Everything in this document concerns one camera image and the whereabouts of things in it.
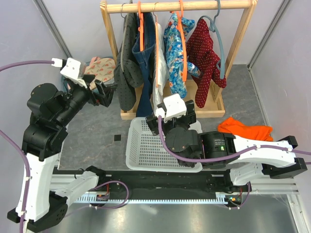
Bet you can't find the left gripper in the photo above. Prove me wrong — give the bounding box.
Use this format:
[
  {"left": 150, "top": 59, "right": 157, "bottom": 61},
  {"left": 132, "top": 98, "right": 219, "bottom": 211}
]
[{"left": 58, "top": 73, "right": 119, "bottom": 125}]

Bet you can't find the grey dotted garment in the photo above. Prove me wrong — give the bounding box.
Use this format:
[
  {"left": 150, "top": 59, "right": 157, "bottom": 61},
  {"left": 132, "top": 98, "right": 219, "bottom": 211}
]
[{"left": 114, "top": 13, "right": 143, "bottom": 111}]

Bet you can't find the blue denim skirt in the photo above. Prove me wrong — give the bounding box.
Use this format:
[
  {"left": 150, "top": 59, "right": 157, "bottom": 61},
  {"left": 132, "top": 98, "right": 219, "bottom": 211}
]
[{"left": 132, "top": 13, "right": 156, "bottom": 117}]

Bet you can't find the white garment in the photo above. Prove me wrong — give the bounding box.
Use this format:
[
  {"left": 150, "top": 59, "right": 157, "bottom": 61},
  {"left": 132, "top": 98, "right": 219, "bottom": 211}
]
[{"left": 152, "top": 23, "right": 169, "bottom": 112}]

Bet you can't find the orange plastic hanger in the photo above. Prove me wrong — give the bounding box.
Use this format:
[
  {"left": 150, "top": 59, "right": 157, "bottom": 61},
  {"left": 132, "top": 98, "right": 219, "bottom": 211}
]
[{"left": 138, "top": 1, "right": 144, "bottom": 51}]

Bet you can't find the blue floral garment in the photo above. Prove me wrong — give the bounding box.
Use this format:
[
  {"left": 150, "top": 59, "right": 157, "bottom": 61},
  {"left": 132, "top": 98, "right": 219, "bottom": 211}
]
[{"left": 164, "top": 12, "right": 201, "bottom": 98}]

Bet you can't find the orange floral garment hanger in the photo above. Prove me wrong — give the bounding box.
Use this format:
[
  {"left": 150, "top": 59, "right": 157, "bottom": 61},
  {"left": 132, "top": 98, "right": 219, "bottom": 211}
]
[{"left": 177, "top": 0, "right": 188, "bottom": 82}]

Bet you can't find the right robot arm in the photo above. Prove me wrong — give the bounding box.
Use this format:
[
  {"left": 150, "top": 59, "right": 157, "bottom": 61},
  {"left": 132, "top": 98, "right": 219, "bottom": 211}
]
[{"left": 145, "top": 96, "right": 308, "bottom": 191}]

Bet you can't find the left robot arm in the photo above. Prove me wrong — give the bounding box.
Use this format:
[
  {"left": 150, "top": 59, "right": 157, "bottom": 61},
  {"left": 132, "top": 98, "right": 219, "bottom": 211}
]
[{"left": 7, "top": 80, "right": 117, "bottom": 233}]

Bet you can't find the blue-grey plastic hanger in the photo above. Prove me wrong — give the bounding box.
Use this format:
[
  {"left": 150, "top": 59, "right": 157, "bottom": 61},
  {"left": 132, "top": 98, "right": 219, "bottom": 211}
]
[{"left": 200, "top": 0, "right": 225, "bottom": 80}]

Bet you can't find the wooden clothes rack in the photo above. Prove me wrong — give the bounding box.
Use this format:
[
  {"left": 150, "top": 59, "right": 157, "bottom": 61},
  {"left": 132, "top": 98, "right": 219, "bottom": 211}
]
[{"left": 100, "top": 0, "right": 258, "bottom": 120}]

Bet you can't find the tulip pattern fabric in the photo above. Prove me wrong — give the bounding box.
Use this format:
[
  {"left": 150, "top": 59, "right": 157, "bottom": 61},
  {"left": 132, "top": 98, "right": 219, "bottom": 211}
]
[{"left": 85, "top": 57, "right": 116, "bottom": 90}]

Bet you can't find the orange cloth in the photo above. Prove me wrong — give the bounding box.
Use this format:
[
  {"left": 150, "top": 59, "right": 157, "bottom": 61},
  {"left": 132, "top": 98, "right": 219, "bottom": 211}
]
[{"left": 217, "top": 117, "right": 274, "bottom": 142}]

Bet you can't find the small black square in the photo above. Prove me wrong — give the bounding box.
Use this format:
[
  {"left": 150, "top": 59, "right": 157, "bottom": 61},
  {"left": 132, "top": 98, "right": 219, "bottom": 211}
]
[{"left": 114, "top": 134, "right": 121, "bottom": 141}]

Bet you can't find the white plastic laundry basket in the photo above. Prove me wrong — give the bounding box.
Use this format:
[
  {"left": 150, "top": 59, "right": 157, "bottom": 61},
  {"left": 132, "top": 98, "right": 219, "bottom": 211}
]
[{"left": 125, "top": 117, "right": 203, "bottom": 173}]

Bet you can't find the red dotted garment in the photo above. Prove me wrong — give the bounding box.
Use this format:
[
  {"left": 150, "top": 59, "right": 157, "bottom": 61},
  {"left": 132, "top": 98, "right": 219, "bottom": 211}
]
[{"left": 186, "top": 19, "right": 226, "bottom": 108}]

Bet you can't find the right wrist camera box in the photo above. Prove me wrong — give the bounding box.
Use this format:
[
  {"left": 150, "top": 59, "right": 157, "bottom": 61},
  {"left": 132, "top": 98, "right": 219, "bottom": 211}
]
[{"left": 155, "top": 94, "right": 187, "bottom": 122}]

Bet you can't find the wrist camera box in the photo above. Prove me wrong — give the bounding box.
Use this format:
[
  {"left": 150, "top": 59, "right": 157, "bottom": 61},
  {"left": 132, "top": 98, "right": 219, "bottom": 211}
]
[
  {"left": 60, "top": 58, "right": 87, "bottom": 88},
  {"left": 155, "top": 94, "right": 187, "bottom": 122}
]

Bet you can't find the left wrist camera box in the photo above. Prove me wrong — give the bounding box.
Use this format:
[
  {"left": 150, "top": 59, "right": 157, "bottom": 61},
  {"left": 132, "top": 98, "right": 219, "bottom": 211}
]
[{"left": 60, "top": 58, "right": 87, "bottom": 88}]

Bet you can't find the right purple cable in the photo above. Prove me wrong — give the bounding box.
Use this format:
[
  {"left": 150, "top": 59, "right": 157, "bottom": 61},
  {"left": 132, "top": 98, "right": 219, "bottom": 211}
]
[{"left": 157, "top": 116, "right": 311, "bottom": 166}]

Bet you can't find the purple cable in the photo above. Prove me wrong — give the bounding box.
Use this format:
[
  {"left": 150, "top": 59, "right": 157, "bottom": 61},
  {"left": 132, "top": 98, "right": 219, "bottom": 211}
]
[
  {"left": 157, "top": 116, "right": 311, "bottom": 166},
  {"left": 0, "top": 60, "right": 55, "bottom": 233}
]

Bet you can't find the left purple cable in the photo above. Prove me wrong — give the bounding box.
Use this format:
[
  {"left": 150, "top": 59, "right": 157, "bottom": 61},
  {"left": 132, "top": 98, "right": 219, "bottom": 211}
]
[{"left": 0, "top": 60, "right": 55, "bottom": 233}]

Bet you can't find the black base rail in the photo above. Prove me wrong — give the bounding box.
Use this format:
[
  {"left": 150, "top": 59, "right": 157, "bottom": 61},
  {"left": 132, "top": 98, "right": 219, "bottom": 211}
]
[{"left": 52, "top": 167, "right": 252, "bottom": 202}]

